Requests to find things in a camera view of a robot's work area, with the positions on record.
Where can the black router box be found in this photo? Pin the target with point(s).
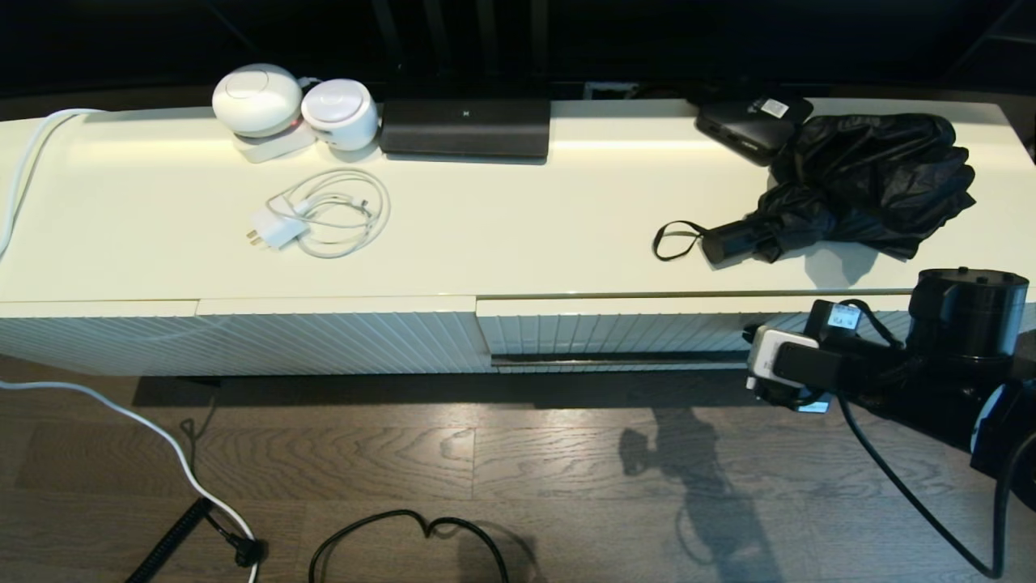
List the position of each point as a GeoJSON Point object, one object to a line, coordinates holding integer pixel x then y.
{"type": "Point", "coordinates": [465, 129]}

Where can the large white round device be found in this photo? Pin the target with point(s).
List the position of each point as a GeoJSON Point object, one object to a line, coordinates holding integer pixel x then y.
{"type": "Point", "coordinates": [257, 101]}

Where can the black umbrella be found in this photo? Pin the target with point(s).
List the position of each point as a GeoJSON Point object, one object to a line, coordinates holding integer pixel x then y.
{"type": "Point", "coordinates": [866, 178]}

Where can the white flat device base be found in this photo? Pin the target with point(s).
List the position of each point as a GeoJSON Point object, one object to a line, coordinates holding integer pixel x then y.
{"type": "Point", "coordinates": [271, 150]}

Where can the black set-top box with sticker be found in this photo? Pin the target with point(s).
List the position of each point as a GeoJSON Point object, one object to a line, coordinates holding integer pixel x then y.
{"type": "Point", "coordinates": [740, 129]}

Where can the white slatted cabinet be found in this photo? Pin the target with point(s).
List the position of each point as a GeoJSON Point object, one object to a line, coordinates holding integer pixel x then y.
{"type": "Point", "coordinates": [566, 227]}

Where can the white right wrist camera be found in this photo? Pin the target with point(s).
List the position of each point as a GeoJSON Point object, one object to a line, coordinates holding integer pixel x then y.
{"type": "Point", "coordinates": [769, 360]}

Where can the white charger plug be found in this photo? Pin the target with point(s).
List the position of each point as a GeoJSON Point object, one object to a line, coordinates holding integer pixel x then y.
{"type": "Point", "coordinates": [279, 228]}

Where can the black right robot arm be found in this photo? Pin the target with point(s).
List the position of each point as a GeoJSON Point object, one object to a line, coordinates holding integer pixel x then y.
{"type": "Point", "coordinates": [963, 324]}

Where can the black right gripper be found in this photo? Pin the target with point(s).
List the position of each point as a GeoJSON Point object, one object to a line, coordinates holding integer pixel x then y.
{"type": "Point", "coordinates": [858, 356]}

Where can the small white round device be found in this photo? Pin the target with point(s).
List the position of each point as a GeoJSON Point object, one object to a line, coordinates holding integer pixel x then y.
{"type": "Point", "coordinates": [340, 113]}

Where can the white fluted drawer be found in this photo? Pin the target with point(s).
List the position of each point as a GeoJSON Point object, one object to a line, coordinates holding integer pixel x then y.
{"type": "Point", "coordinates": [607, 328]}

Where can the white fluted cabinet front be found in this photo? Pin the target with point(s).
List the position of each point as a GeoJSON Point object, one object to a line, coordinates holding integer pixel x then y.
{"type": "Point", "coordinates": [324, 340]}
{"type": "Point", "coordinates": [81, 340]}

